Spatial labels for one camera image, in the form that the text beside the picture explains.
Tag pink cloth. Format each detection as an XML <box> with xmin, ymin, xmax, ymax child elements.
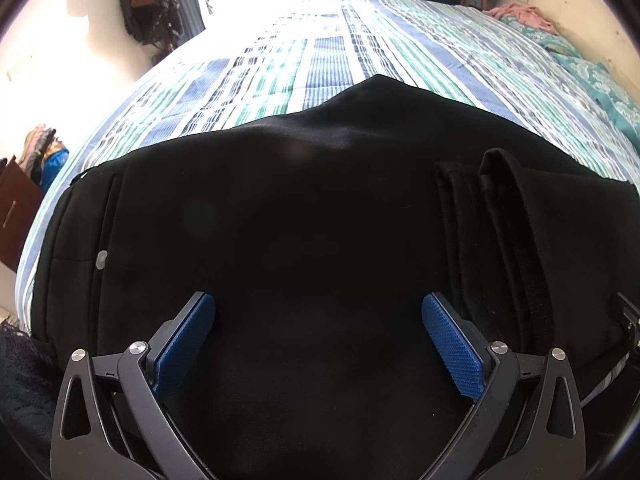
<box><xmin>485</xmin><ymin>2</ymin><xmax>559</xmax><ymax>36</ymax></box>

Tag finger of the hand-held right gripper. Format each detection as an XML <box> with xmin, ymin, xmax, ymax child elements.
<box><xmin>611</xmin><ymin>292</ymin><xmax>640</xmax><ymax>357</ymax></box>

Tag stack of folded clothes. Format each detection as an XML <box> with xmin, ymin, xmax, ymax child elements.
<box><xmin>20</xmin><ymin>124</ymin><xmax>63</xmax><ymax>181</ymax></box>

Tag teal floral pillow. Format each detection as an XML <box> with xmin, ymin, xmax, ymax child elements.
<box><xmin>500</xmin><ymin>12</ymin><xmax>563</xmax><ymax>52</ymax></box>
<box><xmin>545</xmin><ymin>45</ymin><xmax>640</xmax><ymax>136</ymax></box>

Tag dark hanging bags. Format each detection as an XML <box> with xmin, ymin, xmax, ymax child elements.
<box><xmin>120</xmin><ymin>0</ymin><xmax>184</xmax><ymax>55</ymax></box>

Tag cream padded headboard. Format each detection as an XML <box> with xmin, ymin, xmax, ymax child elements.
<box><xmin>527</xmin><ymin>0</ymin><xmax>640</xmax><ymax>98</ymax></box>

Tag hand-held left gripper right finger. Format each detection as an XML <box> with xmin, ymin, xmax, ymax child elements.
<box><xmin>421</xmin><ymin>291</ymin><xmax>588</xmax><ymax>480</ymax></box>

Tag black pants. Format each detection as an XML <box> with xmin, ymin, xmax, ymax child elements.
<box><xmin>30</xmin><ymin>74</ymin><xmax>632</xmax><ymax>480</ymax></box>

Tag dark brown dresser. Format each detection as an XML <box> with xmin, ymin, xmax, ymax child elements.
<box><xmin>0</xmin><ymin>156</ymin><xmax>45</xmax><ymax>272</ymax></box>

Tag blue plastic bag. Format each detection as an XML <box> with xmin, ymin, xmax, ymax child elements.
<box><xmin>42</xmin><ymin>144</ymin><xmax>71</xmax><ymax>192</ymax></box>

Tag bed with striped sheet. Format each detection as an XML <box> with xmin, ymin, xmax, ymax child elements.
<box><xmin>15</xmin><ymin>0</ymin><xmax>640</xmax><ymax>406</ymax></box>

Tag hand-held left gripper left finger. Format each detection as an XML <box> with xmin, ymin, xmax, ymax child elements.
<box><xmin>50</xmin><ymin>290</ymin><xmax>218</xmax><ymax>480</ymax></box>

